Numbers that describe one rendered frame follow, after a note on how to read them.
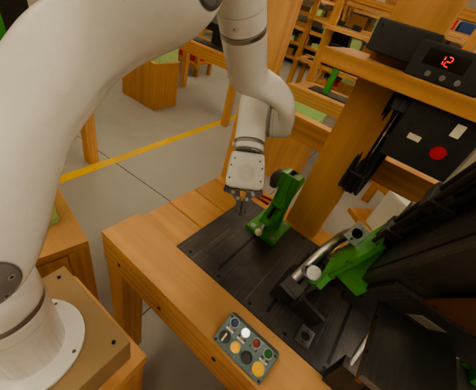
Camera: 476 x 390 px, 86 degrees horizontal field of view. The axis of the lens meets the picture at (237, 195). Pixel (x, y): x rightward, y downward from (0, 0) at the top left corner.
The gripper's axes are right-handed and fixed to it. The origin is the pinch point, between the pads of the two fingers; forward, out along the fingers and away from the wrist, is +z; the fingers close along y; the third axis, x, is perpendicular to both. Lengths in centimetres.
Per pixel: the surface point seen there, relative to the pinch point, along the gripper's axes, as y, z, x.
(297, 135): 20, -34, 31
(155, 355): -33, 80, 79
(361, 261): 27.7, 8.7, -11.5
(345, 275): 27.2, 13.1, -5.4
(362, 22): 236, -490, 464
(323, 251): 26.8, 8.8, 9.2
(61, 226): -63, 13, 27
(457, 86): 44, -33, -16
